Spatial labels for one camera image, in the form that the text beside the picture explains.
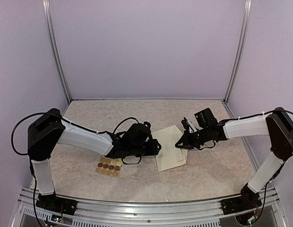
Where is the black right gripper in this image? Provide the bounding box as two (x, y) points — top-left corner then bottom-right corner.
(175, 127), (210, 150)

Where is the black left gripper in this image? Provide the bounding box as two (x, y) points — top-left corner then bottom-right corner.
(129, 139), (162, 157)

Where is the cream paper envelope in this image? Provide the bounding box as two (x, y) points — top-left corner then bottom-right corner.
(152, 125), (188, 172)

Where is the round seal sticker sheet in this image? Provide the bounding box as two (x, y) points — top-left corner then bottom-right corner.
(95, 156), (123, 178)

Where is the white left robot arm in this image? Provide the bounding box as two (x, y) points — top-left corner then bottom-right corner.
(27, 108), (161, 210)

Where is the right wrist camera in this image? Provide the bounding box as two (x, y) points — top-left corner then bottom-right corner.
(181, 117), (197, 133)

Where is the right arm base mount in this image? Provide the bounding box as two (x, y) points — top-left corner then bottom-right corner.
(221, 184), (262, 215)

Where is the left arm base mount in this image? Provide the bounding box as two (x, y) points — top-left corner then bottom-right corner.
(36, 193), (78, 216)

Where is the front aluminium rail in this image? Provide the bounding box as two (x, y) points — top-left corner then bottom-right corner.
(16, 187), (288, 227)

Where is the right aluminium corner post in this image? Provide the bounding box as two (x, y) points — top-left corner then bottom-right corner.
(224, 0), (252, 105)

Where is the aluminium corner post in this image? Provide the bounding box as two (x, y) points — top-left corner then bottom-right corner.
(224, 0), (252, 105)
(42, 0), (72, 104)

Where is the left aluminium corner post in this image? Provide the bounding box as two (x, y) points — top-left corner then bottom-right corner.
(42, 0), (72, 104)

